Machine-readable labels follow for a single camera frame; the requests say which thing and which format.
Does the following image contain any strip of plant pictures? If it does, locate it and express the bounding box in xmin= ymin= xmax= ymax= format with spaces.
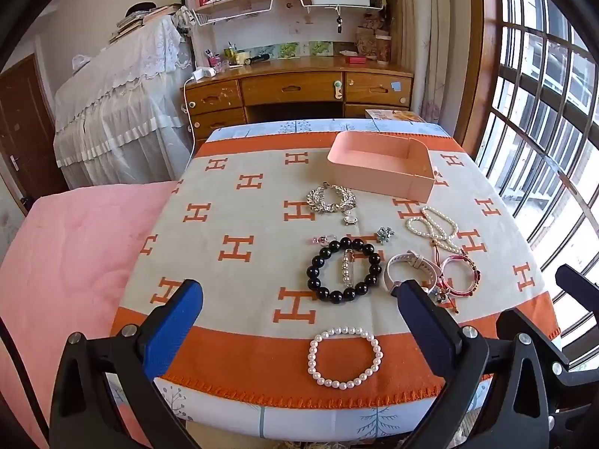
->
xmin=243 ymin=41 xmax=334 ymax=61

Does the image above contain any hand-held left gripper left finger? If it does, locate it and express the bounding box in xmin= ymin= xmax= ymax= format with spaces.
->
xmin=49 ymin=279 xmax=204 ymax=449

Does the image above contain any white cable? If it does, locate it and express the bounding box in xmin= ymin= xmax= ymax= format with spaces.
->
xmin=183 ymin=77 xmax=197 ymax=160

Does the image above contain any red cord bracelet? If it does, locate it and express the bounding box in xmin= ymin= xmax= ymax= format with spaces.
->
xmin=433 ymin=243 xmax=483 ymax=314

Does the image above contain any pink blanket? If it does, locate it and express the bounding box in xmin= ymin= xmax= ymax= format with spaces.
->
xmin=0 ymin=180 xmax=188 ymax=449

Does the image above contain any floral paper bag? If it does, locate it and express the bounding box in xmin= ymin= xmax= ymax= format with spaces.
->
xmin=356 ymin=19 xmax=382 ymax=59

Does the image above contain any stack of books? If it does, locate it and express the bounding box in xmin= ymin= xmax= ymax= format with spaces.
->
xmin=110 ymin=2 xmax=183 ymax=45

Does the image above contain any small pearl necklace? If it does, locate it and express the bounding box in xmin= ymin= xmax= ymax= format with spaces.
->
xmin=405 ymin=205 xmax=464 ymax=254

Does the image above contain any pale floral curtain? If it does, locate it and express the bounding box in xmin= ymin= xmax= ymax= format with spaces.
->
xmin=400 ymin=0 xmax=469 ymax=125

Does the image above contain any silver bar pendant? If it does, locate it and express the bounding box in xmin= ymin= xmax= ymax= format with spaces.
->
xmin=341 ymin=249 xmax=356 ymax=288

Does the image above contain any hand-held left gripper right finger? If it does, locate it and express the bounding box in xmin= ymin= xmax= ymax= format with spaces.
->
xmin=390 ymin=279 xmax=550 ymax=449

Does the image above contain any black bead bracelet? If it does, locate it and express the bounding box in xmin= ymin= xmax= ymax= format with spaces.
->
xmin=306 ymin=238 xmax=383 ymax=303

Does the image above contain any barred window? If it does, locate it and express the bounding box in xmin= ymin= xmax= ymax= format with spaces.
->
xmin=472 ymin=0 xmax=599 ymax=366

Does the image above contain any brown wooden door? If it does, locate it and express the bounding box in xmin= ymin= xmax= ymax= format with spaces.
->
xmin=0 ymin=54 xmax=71 ymax=211

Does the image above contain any silver leaf bracelet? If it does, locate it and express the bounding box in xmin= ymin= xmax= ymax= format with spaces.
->
xmin=306 ymin=182 xmax=359 ymax=215

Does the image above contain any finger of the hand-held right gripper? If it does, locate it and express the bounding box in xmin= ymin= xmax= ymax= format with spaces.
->
xmin=496 ymin=309 xmax=572 ymax=370
xmin=555 ymin=264 xmax=599 ymax=312

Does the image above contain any white lace furniture cover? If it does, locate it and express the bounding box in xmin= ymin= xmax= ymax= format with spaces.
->
xmin=53 ymin=14 xmax=197 ymax=190

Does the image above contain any wooden desk with drawers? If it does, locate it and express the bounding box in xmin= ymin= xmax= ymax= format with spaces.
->
xmin=182 ymin=54 xmax=415 ymax=143

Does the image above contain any pink storage box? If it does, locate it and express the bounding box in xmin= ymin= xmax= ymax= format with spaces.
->
xmin=326 ymin=131 xmax=435 ymax=200

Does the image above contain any food magazine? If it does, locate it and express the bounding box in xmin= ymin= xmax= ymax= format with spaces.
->
xmin=365 ymin=109 xmax=426 ymax=125

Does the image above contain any orange patterned blanket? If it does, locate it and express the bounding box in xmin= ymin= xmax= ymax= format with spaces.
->
xmin=110 ymin=131 xmax=561 ymax=407

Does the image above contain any white pearl bracelet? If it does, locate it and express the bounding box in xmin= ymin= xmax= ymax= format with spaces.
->
xmin=307 ymin=326 xmax=383 ymax=390

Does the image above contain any white strap watch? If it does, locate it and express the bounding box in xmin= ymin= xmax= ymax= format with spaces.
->
xmin=384 ymin=250 xmax=443 ymax=296

